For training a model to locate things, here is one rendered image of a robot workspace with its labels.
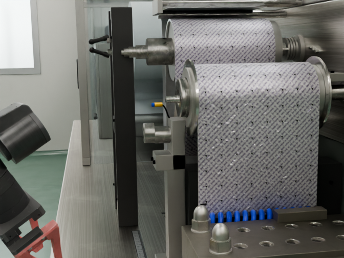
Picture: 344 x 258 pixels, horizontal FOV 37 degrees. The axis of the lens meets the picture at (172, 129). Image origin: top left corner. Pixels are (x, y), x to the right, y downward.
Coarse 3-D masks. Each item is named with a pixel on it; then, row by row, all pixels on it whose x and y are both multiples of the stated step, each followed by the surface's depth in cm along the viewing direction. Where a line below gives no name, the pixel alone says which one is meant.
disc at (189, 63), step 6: (186, 60) 99; (186, 66) 99; (192, 66) 94; (192, 72) 94; (192, 78) 94; (198, 90) 92; (198, 96) 92; (198, 102) 92; (198, 108) 92; (198, 114) 93; (192, 126) 96; (192, 132) 96
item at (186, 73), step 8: (312, 64) 102; (184, 72) 99; (320, 72) 99; (192, 80) 94; (320, 80) 98; (192, 88) 93; (320, 88) 97; (192, 96) 93; (320, 96) 97; (192, 104) 94; (320, 104) 98; (192, 112) 94; (320, 112) 99; (192, 120) 96
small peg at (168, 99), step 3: (165, 96) 96; (168, 96) 96; (171, 96) 96; (174, 96) 96; (177, 96) 96; (165, 99) 96; (168, 99) 96; (171, 99) 96; (174, 99) 96; (177, 99) 96; (180, 99) 96; (168, 102) 96; (171, 102) 96; (174, 102) 96; (177, 102) 97
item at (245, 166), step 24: (312, 120) 97; (216, 144) 95; (240, 144) 96; (264, 144) 96; (288, 144) 97; (312, 144) 98; (216, 168) 96; (240, 168) 96; (264, 168) 97; (288, 168) 98; (312, 168) 99; (216, 192) 96; (240, 192) 97; (264, 192) 98; (288, 192) 99; (312, 192) 100; (216, 216) 97
